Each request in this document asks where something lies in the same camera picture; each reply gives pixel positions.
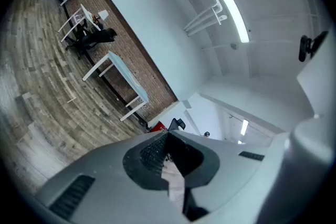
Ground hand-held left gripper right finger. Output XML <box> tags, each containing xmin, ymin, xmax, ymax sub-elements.
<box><xmin>167</xmin><ymin>131</ymin><xmax>269</xmax><ymax>222</ymax></box>

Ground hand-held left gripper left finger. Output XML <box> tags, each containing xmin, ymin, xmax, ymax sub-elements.
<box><xmin>35</xmin><ymin>131</ymin><xmax>190</xmax><ymax>223</ymax></box>

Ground short ceiling light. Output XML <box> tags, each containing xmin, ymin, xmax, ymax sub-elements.
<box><xmin>240</xmin><ymin>119</ymin><xmax>249</xmax><ymax>136</ymax></box>

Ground red box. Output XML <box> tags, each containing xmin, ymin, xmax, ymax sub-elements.
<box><xmin>150</xmin><ymin>123</ymin><xmax>168</xmax><ymax>133</ymax></box>

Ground long white table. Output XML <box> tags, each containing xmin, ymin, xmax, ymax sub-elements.
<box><xmin>82</xmin><ymin>50</ymin><xmax>150</xmax><ymax>122</ymax></box>

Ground white panel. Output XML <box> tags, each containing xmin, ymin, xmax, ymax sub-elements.
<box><xmin>296</xmin><ymin>31</ymin><xmax>336</xmax><ymax>119</ymax></box>

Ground black clamp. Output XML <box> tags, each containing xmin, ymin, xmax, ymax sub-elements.
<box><xmin>298</xmin><ymin>30</ymin><xmax>330</xmax><ymax>62</ymax></box>

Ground black office chair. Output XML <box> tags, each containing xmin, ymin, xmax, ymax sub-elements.
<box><xmin>65</xmin><ymin>28</ymin><xmax>118</xmax><ymax>60</ymax></box>

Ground white ceiling pipes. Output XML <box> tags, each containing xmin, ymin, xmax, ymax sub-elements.
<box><xmin>183</xmin><ymin>0</ymin><xmax>228</xmax><ymax>37</ymax></box>

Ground long ceiling light tube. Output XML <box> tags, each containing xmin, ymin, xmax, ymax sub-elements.
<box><xmin>215</xmin><ymin>0</ymin><xmax>250</xmax><ymax>44</ymax></box>

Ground small white table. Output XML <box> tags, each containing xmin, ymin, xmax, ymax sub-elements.
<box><xmin>57</xmin><ymin>3</ymin><xmax>103</xmax><ymax>43</ymax></box>

